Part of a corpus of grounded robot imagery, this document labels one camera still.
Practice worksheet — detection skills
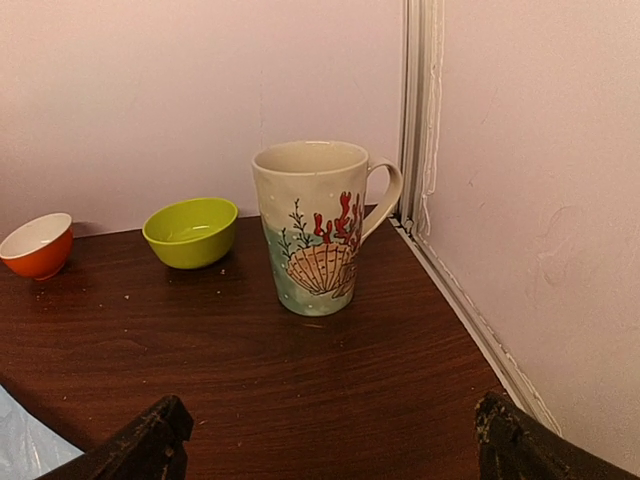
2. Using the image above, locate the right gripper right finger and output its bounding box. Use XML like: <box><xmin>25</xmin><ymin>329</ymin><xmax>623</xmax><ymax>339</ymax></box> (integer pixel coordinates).
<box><xmin>475</xmin><ymin>392</ymin><xmax>635</xmax><ymax>480</ymax></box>

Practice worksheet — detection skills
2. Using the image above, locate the light blue wrapping paper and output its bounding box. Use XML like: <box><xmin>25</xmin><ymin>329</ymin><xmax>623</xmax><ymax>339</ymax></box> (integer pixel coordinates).
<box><xmin>0</xmin><ymin>387</ymin><xmax>83</xmax><ymax>479</ymax></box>

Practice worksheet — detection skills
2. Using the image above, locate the right aluminium corner post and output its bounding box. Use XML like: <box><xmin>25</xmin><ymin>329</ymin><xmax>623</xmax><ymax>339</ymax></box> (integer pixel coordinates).
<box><xmin>392</xmin><ymin>1</ymin><xmax>562</xmax><ymax>435</ymax></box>

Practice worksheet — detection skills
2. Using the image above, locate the white ceramic bowl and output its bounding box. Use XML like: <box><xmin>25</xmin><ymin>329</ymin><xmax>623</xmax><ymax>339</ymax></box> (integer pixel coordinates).
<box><xmin>1</xmin><ymin>212</ymin><xmax>73</xmax><ymax>281</ymax></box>

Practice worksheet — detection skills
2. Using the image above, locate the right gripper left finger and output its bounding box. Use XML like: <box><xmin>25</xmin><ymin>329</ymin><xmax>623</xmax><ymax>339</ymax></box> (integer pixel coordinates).
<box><xmin>47</xmin><ymin>395</ymin><xmax>194</xmax><ymax>480</ymax></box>

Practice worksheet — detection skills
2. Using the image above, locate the green plastic bowl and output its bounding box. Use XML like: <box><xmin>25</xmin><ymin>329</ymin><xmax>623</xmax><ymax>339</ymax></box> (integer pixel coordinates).
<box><xmin>142</xmin><ymin>197</ymin><xmax>239</xmax><ymax>270</ymax></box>

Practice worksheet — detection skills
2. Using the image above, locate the floral ceramic mug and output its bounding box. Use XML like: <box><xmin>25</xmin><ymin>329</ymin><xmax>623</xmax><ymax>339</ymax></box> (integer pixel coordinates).
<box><xmin>252</xmin><ymin>141</ymin><xmax>403</xmax><ymax>317</ymax></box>

